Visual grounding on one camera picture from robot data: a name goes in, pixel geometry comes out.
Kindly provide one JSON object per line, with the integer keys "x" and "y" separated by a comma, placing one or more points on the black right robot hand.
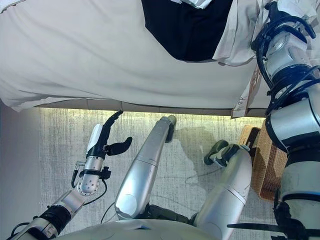
{"x": 275, "y": 12}

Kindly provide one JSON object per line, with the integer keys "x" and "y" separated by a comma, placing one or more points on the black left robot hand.
{"x": 98, "y": 145}

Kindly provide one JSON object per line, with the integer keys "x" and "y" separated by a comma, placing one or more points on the beige white shirt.
{"x": 237, "y": 37}

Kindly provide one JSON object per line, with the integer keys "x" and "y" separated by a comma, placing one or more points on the black sports shirt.
{"x": 190, "y": 30}

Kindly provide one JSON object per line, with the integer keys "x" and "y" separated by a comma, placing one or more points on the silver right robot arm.
{"x": 295, "y": 125}

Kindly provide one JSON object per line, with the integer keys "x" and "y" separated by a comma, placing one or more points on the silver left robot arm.
{"x": 70, "y": 200}

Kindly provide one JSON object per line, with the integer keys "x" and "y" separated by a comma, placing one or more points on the bed with grey sheet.
{"x": 87, "y": 62}

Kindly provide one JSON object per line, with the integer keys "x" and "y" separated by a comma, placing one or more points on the brown wicker basket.
{"x": 270, "y": 165}

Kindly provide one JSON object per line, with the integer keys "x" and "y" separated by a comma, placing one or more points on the grey patterned rug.
{"x": 62, "y": 140}

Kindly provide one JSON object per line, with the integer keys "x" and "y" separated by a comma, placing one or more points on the silver left robot leg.
{"x": 147, "y": 155}

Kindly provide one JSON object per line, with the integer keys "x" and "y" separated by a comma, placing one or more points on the silver robot leg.
{"x": 230, "y": 190}
{"x": 147, "y": 155}

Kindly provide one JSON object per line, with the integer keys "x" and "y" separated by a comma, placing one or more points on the printed beige ribbon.
{"x": 243, "y": 100}

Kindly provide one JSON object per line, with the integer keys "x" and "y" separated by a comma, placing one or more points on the grey robot torso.
{"x": 140, "y": 230}

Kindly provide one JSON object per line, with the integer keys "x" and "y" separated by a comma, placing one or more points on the light woven tray dark inside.
{"x": 246, "y": 135}

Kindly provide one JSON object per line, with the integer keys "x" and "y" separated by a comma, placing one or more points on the silver right robot leg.
{"x": 230, "y": 190}

